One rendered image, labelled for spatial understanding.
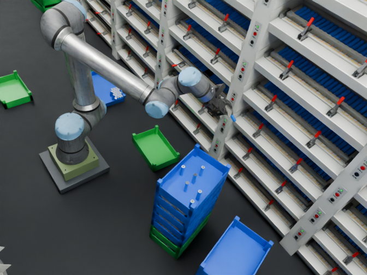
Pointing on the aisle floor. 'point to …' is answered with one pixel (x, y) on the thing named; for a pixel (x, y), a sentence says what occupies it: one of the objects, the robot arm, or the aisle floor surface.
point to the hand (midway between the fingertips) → (229, 112)
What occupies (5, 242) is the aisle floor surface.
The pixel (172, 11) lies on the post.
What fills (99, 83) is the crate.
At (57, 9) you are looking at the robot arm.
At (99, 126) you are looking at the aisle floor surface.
